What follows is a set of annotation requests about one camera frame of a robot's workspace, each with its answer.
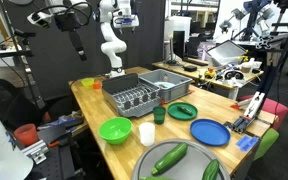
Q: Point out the large blue tape label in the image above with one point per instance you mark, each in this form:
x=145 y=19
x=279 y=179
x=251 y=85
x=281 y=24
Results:
x=252 y=145

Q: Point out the grey dish rack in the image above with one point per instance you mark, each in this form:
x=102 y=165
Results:
x=130 y=100

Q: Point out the long zucchini with stem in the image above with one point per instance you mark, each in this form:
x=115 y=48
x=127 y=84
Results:
x=170 y=158

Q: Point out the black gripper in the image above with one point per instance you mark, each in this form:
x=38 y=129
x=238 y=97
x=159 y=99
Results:
x=67 y=21

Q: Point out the light blue plate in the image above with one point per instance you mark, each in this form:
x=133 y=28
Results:
x=160 y=85

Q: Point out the small red object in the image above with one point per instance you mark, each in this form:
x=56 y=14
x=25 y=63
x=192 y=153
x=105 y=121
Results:
x=162 y=102

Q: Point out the green chair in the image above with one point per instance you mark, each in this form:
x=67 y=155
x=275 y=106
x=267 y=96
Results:
x=267 y=141

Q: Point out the black power adapter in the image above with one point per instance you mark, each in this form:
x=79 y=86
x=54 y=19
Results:
x=190 y=68

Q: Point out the white mug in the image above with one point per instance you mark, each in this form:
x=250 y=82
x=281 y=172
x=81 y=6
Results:
x=147 y=135

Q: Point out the black tripod with camera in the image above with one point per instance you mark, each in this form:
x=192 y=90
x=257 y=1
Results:
x=27 y=66

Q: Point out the dark green cup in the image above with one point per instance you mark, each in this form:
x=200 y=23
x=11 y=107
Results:
x=159 y=115

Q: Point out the pink stool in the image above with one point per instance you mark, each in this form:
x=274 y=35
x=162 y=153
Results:
x=274 y=108

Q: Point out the fat light green zucchini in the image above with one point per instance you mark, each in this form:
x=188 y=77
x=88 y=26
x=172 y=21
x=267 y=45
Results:
x=155 y=178

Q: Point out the small green item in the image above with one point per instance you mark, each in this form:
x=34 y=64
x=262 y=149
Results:
x=185 y=110

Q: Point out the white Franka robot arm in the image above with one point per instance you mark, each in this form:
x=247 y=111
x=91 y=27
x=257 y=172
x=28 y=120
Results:
x=112 y=45

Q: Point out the wooden background table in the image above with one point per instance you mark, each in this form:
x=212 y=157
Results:
x=170 y=66

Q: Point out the black keyboard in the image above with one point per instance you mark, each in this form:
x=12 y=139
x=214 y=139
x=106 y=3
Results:
x=195 y=61

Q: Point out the orange cube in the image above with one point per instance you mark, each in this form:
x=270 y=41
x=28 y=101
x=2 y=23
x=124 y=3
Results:
x=97 y=85

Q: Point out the clear plastic bin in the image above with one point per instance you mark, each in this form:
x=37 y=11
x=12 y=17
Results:
x=225 y=51

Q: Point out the black office chair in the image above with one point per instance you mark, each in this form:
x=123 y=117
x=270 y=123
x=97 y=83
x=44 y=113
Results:
x=4 y=103

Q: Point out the aluminium camera mount rail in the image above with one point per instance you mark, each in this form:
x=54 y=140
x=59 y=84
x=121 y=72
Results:
x=252 y=105

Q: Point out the white black headset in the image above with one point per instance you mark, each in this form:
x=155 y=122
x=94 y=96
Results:
x=234 y=75

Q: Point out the yellow-green small bowl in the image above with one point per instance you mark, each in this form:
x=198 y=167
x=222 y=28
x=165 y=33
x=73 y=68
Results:
x=87 y=82

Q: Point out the red cup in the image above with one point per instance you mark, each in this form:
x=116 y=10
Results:
x=26 y=135

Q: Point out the black monitor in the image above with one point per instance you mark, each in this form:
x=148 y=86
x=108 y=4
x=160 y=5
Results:
x=178 y=45

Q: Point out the round grey tray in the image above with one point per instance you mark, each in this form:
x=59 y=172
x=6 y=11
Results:
x=190 y=165

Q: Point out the aluminium bracket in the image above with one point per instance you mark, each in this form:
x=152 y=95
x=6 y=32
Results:
x=35 y=151

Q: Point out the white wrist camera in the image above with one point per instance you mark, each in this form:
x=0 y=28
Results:
x=40 y=19

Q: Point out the small blue tape label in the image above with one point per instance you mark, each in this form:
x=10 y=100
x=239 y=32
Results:
x=242 y=141

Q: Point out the grey plastic bin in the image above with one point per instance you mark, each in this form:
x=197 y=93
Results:
x=180 y=89

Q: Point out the green bowl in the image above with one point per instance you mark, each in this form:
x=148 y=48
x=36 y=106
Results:
x=115 y=131

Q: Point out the white rounded device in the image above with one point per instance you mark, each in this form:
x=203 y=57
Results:
x=0 y=150

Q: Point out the yellow rubber duck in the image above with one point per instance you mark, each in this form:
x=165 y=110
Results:
x=210 y=73

